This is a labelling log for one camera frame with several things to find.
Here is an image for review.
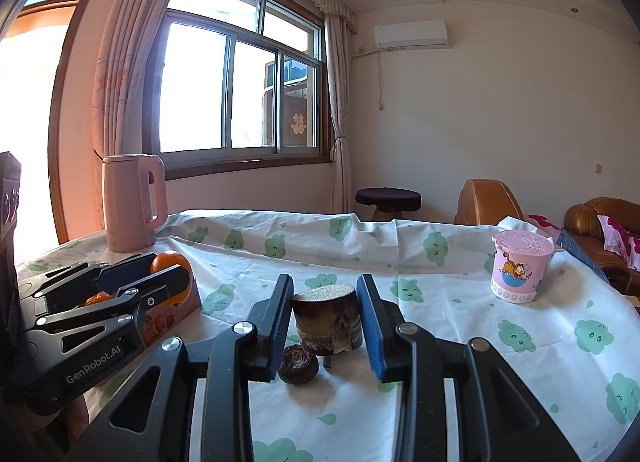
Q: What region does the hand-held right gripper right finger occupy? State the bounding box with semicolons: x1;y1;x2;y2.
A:
356;273;571;462

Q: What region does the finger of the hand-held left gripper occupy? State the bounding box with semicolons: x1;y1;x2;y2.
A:
22;264;193;409
19;253;157;315

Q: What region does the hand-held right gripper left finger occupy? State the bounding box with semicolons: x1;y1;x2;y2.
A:
65;274;296;462

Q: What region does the dark brown water chestnut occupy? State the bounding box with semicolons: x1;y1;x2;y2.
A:
277;344;319;385

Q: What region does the rectangular metal tin box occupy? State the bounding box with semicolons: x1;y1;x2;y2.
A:
140;282;202;349

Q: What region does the pink electric kettle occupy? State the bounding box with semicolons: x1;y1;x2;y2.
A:
101;153;169;253

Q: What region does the white tablecloth with green clouds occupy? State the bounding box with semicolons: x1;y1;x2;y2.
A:
15;209;640;462

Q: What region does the dark round stool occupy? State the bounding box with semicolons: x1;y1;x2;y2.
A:
355;187;422;223

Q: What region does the wooden framed glass door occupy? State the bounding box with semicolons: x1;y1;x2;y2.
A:
0;0;118;268

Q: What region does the pink cartoon mug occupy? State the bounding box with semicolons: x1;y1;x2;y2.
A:
490;229;557;304

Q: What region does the pink floral cushion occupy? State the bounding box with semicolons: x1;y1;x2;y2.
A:
597;214;640;271
527;214;563;244

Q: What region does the sliding glass window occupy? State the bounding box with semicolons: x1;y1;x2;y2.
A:
145;0;333;180

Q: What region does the narrow pink curtain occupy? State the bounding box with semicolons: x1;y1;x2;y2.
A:
324;12;357;215

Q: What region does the blue plaid cloth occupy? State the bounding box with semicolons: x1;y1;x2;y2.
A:
556;232;612;285

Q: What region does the pink floral curtain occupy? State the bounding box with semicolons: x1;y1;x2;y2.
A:
92;0;193;178

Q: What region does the brown leather sofa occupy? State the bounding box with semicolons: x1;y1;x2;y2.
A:
564;197;640;293

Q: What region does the white air conditioner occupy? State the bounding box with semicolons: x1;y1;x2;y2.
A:
374;20;451;50

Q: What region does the air conditioner hose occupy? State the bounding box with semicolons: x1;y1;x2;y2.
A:
377;48;387;113

